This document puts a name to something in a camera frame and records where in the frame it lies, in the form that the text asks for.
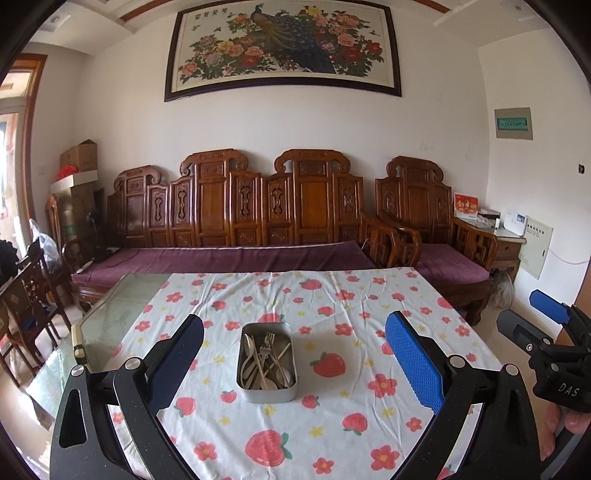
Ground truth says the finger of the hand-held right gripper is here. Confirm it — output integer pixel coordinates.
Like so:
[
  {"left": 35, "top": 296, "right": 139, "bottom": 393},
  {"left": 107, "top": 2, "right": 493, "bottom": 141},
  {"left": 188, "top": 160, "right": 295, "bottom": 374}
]
[
  {"left": 529, "top": 289, "right": 591, "bottom": 342},
  {"left": 496, "top": 309, "right": 559, "bottom": 358}
]

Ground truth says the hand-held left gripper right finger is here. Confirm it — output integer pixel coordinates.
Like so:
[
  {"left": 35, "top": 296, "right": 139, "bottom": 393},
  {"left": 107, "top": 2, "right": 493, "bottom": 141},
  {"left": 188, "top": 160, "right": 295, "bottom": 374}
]
[{"left": 385, "top": 311, "right": 541, "bottom": 480}]

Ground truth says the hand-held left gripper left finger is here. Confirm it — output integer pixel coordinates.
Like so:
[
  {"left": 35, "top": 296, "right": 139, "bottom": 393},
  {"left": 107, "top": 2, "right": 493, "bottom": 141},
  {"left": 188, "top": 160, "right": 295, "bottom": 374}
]
[{"left": 48, "top": 314, "right": 205, "bottom": 480}]

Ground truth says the rectangular metal tin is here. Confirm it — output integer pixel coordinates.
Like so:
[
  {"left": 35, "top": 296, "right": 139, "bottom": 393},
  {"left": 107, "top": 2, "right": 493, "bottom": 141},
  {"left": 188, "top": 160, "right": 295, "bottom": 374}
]
[{"left": 236, "top": 322, "right": 300, "bottom": 404}]

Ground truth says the light wooden chopstick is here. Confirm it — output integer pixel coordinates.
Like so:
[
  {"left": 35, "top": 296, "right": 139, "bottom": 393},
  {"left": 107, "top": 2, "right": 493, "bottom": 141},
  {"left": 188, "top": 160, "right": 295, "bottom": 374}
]
[{"left": 261, "top": 342, "right": 291, "bottom": 388}]

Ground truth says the person's right hand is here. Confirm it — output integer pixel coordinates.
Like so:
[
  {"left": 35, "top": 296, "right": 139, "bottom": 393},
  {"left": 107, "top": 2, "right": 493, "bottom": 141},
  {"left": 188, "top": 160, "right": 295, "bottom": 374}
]
[{"left": 538, "top": 401, "right": 591, "bottom": 462}]

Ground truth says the grey fluffy duster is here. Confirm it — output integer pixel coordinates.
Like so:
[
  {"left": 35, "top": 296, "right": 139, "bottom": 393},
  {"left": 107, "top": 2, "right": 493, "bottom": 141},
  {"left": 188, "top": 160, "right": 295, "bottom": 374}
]
[{"left": 489, "top": 272, "right": 515, "bottom": 309}]

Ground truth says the wooden side table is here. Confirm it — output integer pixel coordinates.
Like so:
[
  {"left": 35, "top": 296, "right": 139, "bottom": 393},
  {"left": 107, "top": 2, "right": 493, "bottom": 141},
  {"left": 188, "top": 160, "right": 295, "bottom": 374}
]
[{"left": 455, "top": 215, "right": 527, "bottom": 282}]

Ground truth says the white tabletop device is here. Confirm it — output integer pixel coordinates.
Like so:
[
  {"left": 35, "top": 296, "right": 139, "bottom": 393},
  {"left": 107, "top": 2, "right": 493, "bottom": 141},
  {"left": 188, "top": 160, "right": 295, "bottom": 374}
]
[{"left": 505, "top": 211, "right": 528, "bottom": 237}]

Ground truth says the purple armchair cushion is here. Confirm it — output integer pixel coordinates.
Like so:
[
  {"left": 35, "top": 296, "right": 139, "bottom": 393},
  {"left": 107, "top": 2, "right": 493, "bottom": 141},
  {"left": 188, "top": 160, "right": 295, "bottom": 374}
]
[{"left": 416, "top": 243, "right": 490, "bottom": 283}]

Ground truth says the floral strawberry tablecloth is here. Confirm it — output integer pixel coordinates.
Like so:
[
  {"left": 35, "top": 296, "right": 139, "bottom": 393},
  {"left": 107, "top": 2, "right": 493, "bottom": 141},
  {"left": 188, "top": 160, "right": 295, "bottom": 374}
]
[{"left": 76, "top": 268, "right": 502, "bottom": 480}]

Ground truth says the table corner protector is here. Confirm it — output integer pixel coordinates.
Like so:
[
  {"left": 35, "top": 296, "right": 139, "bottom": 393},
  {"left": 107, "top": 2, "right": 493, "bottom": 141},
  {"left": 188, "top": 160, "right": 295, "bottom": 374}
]
[{"left": 71, "top": 323, "right": 88, "bottom": 365}]

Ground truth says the red greeting card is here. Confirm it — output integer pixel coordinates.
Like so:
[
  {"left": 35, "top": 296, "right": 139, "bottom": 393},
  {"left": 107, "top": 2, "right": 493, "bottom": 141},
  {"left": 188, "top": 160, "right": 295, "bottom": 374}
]
[{"left": 454, "top": 193, "right": 478, "bottom": 219}]

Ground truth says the carved wooden sofa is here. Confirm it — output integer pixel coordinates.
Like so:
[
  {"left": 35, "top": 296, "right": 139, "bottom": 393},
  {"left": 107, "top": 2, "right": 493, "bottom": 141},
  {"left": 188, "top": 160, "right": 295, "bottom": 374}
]
[{"left": 62, "top": 148, "right": 423, "bottom": 315}]

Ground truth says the carved wooden armchair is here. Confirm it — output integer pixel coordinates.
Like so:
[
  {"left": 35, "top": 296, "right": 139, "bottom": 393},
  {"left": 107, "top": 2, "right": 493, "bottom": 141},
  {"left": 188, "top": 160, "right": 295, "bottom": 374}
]
[{"left": 375, "top": 156, "right": 499, "bottom": 326}]

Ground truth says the wooden dining chair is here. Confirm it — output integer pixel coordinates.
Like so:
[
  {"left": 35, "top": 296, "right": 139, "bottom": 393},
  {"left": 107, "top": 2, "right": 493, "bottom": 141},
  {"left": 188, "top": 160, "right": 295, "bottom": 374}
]
[{"left": 0, "top": 249, "right": 72, "bottom": 388}]

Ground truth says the clear plastic bag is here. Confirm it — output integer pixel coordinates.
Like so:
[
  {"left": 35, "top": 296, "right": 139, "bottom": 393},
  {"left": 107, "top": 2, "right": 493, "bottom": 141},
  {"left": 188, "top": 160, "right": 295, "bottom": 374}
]
[{"left": 30, "top": 219, "right": 63, "bottom": 273}]

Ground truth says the black bag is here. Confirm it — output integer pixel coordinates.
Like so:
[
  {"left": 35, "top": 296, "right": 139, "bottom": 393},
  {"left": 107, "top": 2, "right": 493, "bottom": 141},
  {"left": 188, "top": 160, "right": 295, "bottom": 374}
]
[{"left": 0, "top": 239, "right": 19, "bottom": 287}]

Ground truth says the white flat box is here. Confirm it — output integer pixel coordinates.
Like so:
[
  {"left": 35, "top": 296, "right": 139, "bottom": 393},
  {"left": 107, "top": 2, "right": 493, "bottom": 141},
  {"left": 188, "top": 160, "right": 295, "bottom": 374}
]
[{"left": 50, "top": 170, "right": 99, "bottom": 192}]

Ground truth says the brown cardboard box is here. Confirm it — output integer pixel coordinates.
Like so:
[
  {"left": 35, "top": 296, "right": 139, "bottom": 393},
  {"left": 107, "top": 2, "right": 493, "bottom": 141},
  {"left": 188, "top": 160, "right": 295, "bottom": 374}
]
[{"left": 60, "top": 139, "right": 98, "bottom": 171}]

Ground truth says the wooden framed glass door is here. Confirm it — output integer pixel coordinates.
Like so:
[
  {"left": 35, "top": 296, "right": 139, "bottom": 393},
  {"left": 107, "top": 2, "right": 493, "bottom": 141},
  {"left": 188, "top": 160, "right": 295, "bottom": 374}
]
[{"left": 0, "top": 53, "right": 49, "bottom": 259}]

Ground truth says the framed peacock flower painting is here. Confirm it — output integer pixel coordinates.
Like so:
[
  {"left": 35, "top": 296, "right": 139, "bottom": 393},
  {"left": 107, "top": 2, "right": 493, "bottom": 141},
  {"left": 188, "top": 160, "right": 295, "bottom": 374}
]
[{"left": 164, "top": 0, "right": 402, "bottom": 103}]

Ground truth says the white wall panel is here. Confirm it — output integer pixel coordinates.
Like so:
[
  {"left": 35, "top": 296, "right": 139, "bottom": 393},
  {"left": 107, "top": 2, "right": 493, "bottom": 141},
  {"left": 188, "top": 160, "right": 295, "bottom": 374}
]
[{"left": 518, "top": 215, "right": 554, "bottom": 280}]

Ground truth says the grey electrical wall box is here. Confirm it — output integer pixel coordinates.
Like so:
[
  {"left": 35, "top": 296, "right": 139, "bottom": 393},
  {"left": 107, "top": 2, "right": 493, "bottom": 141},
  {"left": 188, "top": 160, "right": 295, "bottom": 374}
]
[{"left": 494, "top": 108, "right": 534, "bottom": 140}]

